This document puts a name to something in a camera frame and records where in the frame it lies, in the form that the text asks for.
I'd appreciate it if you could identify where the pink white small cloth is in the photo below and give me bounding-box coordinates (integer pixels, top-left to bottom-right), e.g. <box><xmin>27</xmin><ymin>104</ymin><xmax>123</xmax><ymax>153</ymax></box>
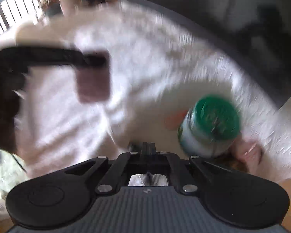
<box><xmin>230</xmin><ymin>135</ymin><xmax>263</xmax><ymax>175</ymax></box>

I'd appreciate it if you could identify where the orange cloth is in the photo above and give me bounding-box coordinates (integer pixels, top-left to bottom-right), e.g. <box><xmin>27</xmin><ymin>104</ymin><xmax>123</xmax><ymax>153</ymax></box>
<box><xmin>164</xmin><ymin>110</ymin><xmax>188</xmax><ymax>130</ymax></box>

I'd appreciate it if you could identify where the black leather sofa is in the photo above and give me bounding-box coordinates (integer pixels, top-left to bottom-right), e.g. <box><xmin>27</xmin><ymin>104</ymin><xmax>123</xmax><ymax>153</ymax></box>
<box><xmin>127</xmin><ymin>0</ymin><xmax>291</xmax><ymax>107</ymax></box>

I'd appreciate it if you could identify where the white plant pot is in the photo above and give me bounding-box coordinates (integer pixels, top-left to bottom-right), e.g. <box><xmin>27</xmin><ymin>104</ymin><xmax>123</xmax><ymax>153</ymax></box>
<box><xmin>59</xmin><ymin>0</ymin><xmax>80</xmax><ymax>16</ymax></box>

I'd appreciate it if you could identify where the green lid glass jar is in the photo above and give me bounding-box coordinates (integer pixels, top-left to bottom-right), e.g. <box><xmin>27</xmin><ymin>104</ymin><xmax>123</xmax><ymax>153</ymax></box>
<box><xmin>178</xmin><ymin>95</ymin><xmax>241</xmax><ymax>158</ymax></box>

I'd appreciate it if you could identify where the white textured blanket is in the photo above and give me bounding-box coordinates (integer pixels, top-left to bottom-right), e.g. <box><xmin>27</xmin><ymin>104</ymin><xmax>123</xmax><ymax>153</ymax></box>
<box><xmin>0</xmin><ymin>2</ymin><xmax>291</xmax><ymax>183</ymax></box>

